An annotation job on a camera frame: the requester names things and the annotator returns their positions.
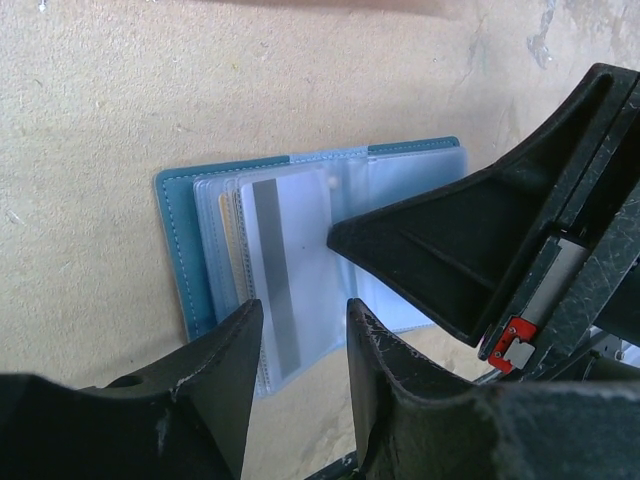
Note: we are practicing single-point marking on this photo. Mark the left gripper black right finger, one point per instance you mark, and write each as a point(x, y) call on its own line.
point(413, 419)

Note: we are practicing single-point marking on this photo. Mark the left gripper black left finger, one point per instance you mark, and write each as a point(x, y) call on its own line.
point(198, 399)

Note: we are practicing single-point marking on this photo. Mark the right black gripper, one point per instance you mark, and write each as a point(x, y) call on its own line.
point(522, 257)

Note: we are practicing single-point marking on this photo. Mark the blue card holder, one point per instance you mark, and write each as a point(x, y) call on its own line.
point(361, 180)

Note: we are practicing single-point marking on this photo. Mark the white card grey stripe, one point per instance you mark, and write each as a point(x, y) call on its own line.
point(294, 275)

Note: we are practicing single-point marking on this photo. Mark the yellow card in sleeve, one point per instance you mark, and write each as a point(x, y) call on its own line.
point(226, 215)

